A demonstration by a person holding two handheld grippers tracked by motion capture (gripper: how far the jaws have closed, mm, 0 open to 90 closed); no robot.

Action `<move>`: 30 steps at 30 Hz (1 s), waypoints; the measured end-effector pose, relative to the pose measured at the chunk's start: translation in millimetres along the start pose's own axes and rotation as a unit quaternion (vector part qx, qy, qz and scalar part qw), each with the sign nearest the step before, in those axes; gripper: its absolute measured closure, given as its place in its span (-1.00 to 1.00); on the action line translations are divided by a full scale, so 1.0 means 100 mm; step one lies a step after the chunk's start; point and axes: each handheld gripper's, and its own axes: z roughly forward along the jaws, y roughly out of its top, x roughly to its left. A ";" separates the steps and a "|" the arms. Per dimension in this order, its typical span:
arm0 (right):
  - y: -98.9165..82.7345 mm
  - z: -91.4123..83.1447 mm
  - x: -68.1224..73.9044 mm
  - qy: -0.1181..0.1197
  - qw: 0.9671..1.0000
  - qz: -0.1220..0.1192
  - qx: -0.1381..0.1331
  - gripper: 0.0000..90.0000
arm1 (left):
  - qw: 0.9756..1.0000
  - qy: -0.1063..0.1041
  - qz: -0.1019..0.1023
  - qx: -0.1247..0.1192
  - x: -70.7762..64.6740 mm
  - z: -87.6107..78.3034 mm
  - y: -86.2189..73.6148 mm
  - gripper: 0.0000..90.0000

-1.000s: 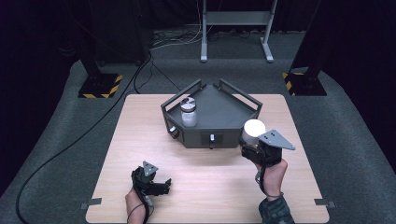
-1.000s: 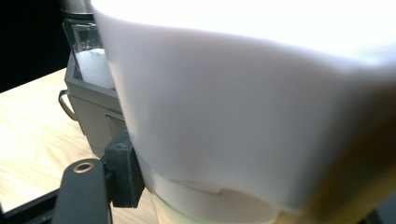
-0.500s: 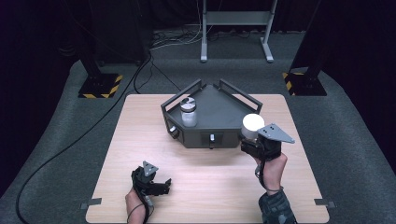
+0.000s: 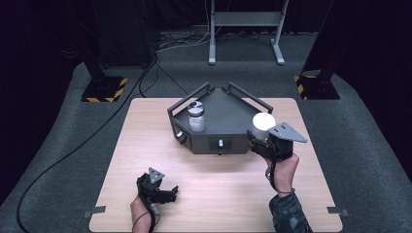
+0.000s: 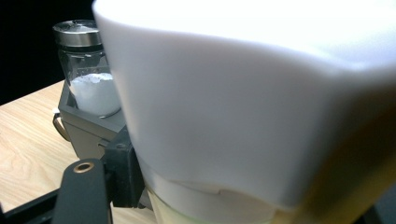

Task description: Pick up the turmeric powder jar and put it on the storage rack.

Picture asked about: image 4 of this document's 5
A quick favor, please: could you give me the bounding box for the grey tape strip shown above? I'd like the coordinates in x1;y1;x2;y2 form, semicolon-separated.
326;206;351;217
83;205;107;218

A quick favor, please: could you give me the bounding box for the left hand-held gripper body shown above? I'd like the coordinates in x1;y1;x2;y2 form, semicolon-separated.
136;167;166;205

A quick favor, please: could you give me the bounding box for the thin black floor cable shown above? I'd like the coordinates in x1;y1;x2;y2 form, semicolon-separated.
156;62;189;95

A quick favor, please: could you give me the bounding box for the person's right hand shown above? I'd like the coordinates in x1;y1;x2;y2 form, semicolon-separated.
263;152;300;195

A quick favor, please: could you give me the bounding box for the bundle of floor cables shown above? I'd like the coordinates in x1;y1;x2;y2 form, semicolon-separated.
156;23;215;53

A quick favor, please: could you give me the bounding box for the right hand-held gripper cable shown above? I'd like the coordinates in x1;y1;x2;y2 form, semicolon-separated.
264;142;296;195

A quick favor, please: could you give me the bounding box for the grey metal stand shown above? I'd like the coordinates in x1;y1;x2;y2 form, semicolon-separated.
208;0;291;66

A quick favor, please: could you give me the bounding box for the thick black floor cable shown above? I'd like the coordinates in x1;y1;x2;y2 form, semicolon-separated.
16;54;159;233

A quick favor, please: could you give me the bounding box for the glass jar with silver lid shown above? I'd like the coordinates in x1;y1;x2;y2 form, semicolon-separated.
187;100;207;133

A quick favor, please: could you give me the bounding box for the black stand with striped base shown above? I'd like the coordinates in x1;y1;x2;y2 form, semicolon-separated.
80;28;129;104
293;0;341;101

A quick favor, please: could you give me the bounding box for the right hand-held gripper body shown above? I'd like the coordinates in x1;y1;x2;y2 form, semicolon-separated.
250;121;308;162

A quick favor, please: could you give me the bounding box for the person's left hand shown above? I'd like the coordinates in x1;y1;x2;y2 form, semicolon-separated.
129;194;161;226

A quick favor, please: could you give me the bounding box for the white-lidded jar with brown contents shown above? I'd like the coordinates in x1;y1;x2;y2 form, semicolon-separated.
252;112;277;141

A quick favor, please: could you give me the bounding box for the dark grey corner rack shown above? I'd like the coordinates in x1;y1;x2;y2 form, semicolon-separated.
166;82;274;156

